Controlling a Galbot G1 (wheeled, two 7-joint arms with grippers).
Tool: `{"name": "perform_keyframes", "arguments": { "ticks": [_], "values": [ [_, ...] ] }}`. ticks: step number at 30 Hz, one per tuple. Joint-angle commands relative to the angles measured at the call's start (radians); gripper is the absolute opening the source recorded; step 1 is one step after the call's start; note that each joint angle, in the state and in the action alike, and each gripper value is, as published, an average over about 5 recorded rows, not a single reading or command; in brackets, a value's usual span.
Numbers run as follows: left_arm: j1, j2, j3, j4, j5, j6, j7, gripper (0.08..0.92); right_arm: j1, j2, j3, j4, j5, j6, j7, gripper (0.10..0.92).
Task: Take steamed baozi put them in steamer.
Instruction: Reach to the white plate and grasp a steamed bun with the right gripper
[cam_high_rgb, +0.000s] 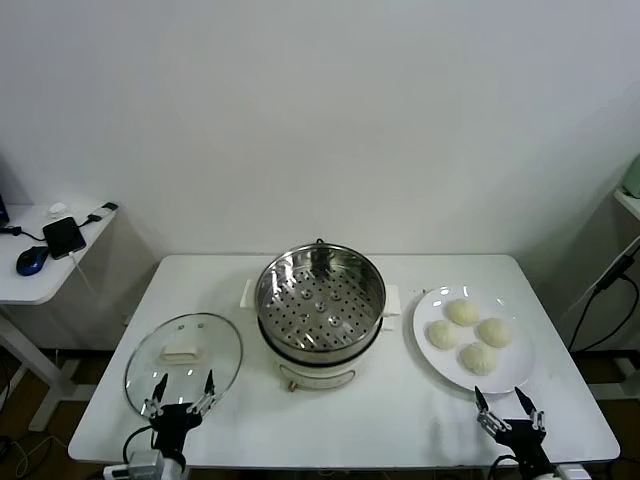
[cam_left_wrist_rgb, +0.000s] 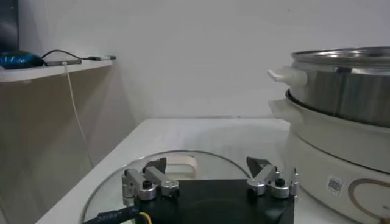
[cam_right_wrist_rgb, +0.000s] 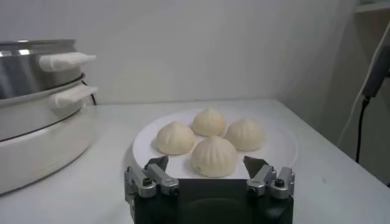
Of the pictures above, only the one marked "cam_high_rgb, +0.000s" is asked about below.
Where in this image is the white oval plate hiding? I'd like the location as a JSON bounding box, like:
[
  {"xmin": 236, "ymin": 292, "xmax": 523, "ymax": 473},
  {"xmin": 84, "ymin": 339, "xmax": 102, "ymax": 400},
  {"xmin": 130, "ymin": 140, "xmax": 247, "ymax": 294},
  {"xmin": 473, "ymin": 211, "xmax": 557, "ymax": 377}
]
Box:
[{"xmin": 412, "ymin": 284, "xmax": 536, "ymax": 396}]

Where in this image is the white shelf edge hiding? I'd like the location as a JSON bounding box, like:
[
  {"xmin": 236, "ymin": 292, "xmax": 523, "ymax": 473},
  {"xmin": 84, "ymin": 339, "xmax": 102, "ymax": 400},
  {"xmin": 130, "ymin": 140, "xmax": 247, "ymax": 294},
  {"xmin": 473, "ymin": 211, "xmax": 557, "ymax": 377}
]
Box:
[{"xmin": 613, "ymin": 189, "xmax": 640, "ymax": 221}]

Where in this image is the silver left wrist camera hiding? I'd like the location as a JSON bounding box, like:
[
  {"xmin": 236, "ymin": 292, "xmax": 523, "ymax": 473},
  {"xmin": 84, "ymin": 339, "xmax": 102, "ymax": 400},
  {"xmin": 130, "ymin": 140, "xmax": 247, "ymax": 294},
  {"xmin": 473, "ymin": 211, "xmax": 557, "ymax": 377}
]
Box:
[{"xmin": 127, "ymin": 448, "xmax": 167, "ymax": 480}]

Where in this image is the black power cable with adapter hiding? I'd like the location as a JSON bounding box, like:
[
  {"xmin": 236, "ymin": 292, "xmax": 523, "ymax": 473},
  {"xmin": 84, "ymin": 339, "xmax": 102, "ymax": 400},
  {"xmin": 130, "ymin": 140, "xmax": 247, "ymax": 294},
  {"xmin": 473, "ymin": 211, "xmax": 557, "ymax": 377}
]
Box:
[{"xmin": 567, "ymin": 244, "xmax": 640, "ymax": 354}]

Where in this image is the white charging cable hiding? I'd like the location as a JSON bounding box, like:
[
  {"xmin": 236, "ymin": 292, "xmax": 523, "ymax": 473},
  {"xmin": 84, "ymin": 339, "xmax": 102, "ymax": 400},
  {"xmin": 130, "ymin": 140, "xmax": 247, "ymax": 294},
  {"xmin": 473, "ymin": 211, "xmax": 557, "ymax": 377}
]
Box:
[{"xmin": 68, "ymin": 252, "xmax": 109, "ymax": 311}]

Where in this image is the white side table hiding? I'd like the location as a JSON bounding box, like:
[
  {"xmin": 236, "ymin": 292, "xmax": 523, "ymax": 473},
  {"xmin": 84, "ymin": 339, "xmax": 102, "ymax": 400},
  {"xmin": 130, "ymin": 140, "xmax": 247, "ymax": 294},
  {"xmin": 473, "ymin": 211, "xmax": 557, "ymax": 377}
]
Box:
[{"xmin": 0, "ymin": 202, "xmax": 121, "ymax": 431}]

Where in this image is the white steamed baozi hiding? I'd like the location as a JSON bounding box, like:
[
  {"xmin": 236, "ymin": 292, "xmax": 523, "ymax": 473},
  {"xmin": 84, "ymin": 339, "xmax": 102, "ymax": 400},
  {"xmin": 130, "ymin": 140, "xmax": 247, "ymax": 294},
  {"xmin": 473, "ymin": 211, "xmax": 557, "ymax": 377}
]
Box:
[
  {"xmin": 445, "ymin": 298, "xmax": 481, "ymax": 327},
  {"xmin": 474, "ymin": 317, "xmax": 514, "ymax": 349},
  {"xmin": 426, "ymin": 319, "xmax": 461, "ymax": 351},
  {"xmin": 458, "ymin": 342, "xmax": 500, "ymax": 376}
]

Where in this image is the black silver cable adapter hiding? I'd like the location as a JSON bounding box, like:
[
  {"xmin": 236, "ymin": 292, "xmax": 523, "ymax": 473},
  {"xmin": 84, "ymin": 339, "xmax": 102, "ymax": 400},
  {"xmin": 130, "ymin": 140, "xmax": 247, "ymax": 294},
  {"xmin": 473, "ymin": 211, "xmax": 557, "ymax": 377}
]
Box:
[{"xmin": 85, "ymin": 201, "xmax": 120, "ymax": 224}]

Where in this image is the black smartphone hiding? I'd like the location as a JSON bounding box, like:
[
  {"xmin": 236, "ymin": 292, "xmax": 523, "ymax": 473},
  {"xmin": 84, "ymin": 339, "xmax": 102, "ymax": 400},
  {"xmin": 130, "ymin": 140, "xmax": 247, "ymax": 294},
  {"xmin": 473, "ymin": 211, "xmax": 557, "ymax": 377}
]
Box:
[{"xmin": 41, "ymin": 216, "xmax": 87, "ymax": 260}]

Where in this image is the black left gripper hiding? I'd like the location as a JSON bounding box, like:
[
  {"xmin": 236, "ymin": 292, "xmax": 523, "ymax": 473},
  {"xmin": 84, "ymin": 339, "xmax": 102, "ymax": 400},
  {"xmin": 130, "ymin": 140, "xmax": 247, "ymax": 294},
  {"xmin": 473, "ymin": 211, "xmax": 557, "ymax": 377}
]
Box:
[{"xmin": 141, "ymin": 369, "xmax": 217, "ymax": 454}]

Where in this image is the dark screen edge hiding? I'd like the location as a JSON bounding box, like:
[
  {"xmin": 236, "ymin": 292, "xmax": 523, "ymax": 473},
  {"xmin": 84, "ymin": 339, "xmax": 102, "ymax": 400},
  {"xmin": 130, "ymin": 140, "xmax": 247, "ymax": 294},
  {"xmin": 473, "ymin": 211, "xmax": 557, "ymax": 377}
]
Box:
[{"xmin": 0, "ymin": 154, "xmax": 11, "ymax": 226}]

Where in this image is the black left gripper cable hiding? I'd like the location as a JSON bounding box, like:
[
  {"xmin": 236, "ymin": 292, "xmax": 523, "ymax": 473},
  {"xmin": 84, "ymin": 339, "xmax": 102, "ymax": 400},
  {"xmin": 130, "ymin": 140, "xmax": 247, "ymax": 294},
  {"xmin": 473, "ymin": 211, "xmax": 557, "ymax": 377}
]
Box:
[{"xmin": 122, "ymin": 425, "xmax": 157, "ymax": 466}]

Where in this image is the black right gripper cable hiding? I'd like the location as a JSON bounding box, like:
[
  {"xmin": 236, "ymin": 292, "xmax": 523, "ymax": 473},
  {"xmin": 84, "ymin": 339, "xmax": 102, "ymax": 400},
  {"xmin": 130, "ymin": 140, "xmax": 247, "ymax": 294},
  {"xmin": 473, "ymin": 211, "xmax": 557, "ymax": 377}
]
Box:
[{"xmin": 491, "ymin": 453, "xmax": 517, "ymax": 480}]

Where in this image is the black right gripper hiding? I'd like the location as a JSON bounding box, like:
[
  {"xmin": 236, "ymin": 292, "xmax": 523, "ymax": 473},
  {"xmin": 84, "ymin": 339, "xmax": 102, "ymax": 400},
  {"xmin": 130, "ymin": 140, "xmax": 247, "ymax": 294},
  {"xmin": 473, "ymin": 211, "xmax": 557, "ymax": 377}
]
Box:
[{"xmin": 473, "ymin": 384, "xmax": 555, "ymax": 474}]

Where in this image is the black desk cable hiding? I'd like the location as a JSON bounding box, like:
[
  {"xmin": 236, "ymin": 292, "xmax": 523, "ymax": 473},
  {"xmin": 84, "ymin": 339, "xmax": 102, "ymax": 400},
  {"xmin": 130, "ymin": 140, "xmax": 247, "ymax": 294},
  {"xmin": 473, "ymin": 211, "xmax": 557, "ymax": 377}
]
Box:
[{"xmin": 0, "ymin": 223, "xmax": 47, "ymax": 242}]

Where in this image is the cream electric cooker base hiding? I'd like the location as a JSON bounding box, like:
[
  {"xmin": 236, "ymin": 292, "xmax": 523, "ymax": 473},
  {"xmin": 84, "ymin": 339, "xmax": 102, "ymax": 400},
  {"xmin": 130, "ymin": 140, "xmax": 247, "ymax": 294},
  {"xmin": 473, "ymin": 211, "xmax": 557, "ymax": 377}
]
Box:
[{"xmin": 241, "ymin": 279, "xmax": 404, "ymax": 392}]

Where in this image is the blue computer mouse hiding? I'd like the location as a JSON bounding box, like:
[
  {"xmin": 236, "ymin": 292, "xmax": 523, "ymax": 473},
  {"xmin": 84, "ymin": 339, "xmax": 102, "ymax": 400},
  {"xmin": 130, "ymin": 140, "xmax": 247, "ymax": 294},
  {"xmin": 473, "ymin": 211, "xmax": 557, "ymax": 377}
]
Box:
[{"xmin": 14, "ymin": 245, "xmax": 51, "ymax": 276}]

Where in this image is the oval glass pot lid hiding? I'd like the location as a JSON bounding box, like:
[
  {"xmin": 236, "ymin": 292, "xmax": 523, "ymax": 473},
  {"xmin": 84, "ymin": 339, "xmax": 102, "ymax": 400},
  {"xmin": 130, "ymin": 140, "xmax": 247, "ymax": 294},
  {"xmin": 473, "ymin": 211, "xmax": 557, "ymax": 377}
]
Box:
[{"xmin": 123, "ymin": 312, "xmax": 245, "ymax": 420}]

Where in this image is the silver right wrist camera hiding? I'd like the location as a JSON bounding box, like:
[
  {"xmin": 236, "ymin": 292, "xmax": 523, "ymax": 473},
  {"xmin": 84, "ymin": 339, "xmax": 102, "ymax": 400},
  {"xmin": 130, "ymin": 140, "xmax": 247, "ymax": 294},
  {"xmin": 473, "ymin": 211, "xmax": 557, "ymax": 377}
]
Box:
[{"xmin": 553, "ymin": 463, "xmax": 592, "ymax": 480}]

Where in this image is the perforated steel steamer basket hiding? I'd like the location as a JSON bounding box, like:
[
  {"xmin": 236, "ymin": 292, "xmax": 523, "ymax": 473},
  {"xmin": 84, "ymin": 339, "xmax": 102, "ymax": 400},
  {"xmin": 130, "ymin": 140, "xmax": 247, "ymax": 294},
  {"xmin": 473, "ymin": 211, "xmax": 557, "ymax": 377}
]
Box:
[{"xmin": 255, "ymin": 243, "xmax": 389, "ymax": 362}]

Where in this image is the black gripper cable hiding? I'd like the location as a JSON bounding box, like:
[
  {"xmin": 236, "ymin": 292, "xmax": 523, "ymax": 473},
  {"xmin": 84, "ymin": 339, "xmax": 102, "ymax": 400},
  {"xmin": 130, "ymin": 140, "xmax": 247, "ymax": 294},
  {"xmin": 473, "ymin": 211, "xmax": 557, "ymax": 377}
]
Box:
[
  {"xmin": 122, "ymin": 425, "xmax": 157, "ymax": 466},
  {"xmin": 491, "ymin": 453, "xmax": 517, "ymax": 480}
]

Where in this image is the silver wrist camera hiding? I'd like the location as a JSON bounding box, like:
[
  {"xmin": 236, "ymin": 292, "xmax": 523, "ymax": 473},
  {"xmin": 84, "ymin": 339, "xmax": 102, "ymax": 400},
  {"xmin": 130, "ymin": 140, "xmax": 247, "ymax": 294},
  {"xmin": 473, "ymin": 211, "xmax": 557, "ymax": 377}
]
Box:
[
  {"xmin": 127, "ymin": 448, "xmax": 167, "ymax": 480},
  {"xmin": 553, "ymin": 463, "xmax": 592, "ymax": 480}
]

